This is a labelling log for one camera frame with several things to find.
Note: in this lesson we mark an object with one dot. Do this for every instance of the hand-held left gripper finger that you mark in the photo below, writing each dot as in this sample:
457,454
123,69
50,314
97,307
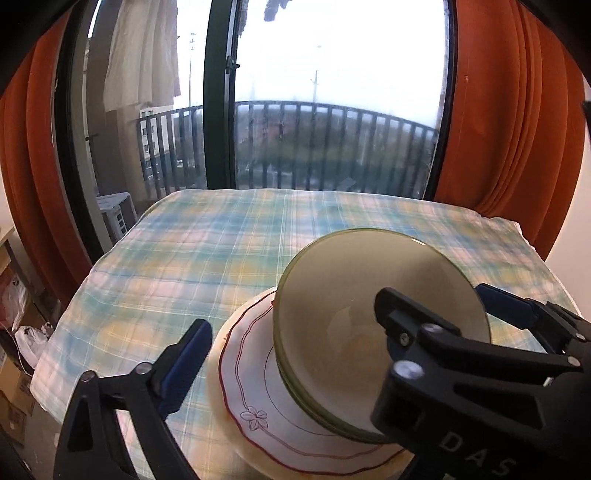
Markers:
184,364

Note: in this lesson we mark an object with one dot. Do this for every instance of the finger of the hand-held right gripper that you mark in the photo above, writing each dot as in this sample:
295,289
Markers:
503,302
429,341

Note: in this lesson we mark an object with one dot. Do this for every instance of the large yellow flower plate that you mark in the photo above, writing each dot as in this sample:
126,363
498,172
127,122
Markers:
214,369

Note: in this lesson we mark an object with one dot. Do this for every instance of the plaid tablecloth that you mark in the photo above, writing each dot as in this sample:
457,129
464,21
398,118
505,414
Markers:
194,258

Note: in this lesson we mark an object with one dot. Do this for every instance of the white plastic bag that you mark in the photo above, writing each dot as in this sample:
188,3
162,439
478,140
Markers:
32,344

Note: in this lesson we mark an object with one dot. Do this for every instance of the white plastic stool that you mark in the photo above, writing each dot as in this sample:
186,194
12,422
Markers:
115,212

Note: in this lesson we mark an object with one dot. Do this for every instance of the cardboard box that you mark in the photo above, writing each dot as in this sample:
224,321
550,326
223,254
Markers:
14,397

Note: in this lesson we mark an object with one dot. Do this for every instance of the clear plastic bag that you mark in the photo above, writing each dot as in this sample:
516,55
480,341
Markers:
11,300

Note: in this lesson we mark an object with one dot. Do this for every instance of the orange curtain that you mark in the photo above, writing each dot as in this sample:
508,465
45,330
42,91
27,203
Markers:
508,115
41,161

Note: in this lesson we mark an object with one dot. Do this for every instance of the wooden shelf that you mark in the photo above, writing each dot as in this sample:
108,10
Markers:
5,244

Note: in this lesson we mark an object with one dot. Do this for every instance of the dark balcony railing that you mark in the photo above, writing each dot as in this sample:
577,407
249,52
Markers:
323,107

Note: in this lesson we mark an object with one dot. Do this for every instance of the street lamp pole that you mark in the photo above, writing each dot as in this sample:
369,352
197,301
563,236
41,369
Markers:
315,87

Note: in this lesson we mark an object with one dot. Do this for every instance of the white hanging garment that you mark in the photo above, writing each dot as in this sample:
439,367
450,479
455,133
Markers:
143,50

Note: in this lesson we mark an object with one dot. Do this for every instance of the dark hanging garment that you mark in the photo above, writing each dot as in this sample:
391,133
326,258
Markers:
274,8

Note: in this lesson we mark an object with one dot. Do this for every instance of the dark sliding door frame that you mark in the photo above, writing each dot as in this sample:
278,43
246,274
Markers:
217,115

